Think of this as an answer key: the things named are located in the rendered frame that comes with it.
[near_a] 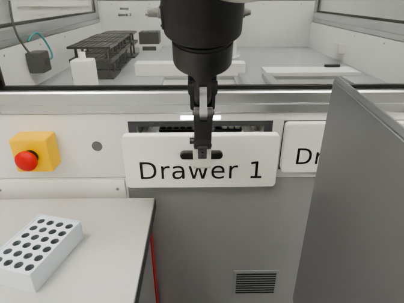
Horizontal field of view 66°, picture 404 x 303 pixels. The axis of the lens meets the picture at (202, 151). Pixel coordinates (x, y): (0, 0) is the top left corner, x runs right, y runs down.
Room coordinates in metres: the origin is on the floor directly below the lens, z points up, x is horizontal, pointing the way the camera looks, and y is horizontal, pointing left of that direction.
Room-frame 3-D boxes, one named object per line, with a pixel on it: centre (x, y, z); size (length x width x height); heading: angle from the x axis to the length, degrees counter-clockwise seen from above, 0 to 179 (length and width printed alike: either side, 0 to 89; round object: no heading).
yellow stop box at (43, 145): (0.56, 0.33, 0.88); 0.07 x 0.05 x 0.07; 91
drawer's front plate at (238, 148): (0.53, 0.00, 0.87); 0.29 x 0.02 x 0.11; 91
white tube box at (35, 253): (0.39, 0.27, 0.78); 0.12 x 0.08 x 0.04; 166
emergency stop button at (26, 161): (0.53, 0.33, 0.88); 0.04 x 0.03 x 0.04; 91
